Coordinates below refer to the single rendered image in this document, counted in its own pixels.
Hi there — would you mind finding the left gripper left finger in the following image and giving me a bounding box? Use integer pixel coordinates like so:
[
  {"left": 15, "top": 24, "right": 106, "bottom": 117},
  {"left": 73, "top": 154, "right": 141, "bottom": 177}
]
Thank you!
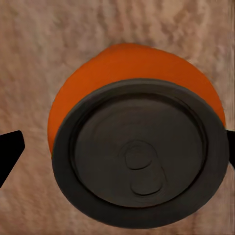
[{"left": 0, "top": 130, "right": 25, "bottom": 188}]

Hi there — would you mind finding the can of soda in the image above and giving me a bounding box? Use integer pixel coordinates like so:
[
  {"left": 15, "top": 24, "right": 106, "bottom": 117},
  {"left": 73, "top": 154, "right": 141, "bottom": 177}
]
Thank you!
[{"left": 47, "top": 43, "right": 230, "bottom": 229}]

